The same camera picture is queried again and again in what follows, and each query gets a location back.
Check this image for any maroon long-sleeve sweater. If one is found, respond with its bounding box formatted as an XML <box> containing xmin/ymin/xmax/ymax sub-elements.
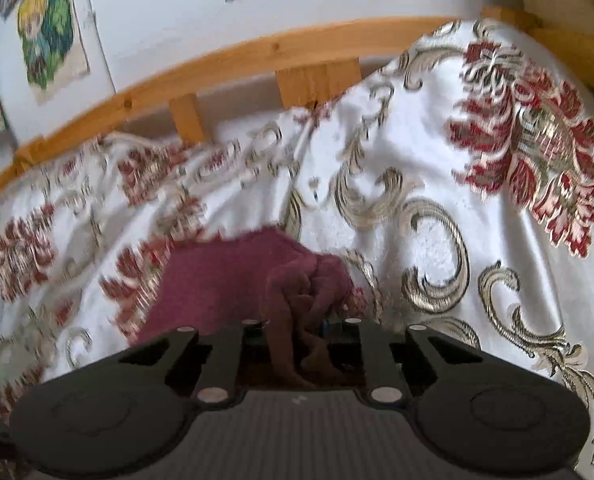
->
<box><xmin>137</xmin><ymin>228</ymin><xmax>362</xmax><ymax>389</ymax></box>

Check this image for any floral white satin bedspread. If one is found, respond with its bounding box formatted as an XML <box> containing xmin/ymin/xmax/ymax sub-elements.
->
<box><xmin>0</xmin><ymin>20</ymin><xmax>594</xmax><ymax>479</ymax></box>

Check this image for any blond character green poster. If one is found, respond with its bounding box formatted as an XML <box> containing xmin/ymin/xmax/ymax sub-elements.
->
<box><xmin>0</xmin><ymin>0</ymin><xmax>90</xmax><ymax>105</ymax></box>

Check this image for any wooden bed frame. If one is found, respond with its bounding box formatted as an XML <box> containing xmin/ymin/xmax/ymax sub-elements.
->
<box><xmin>0</xmin><ymin>0</ymin><xmax>594</xmax><ymax>221</ymax></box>

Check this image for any white wall pipe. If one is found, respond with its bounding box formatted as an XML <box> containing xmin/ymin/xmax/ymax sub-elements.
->
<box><xmin>84</xmin><ymin>0</ymin><xmax>117</xmax><ymax>93</ymax></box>

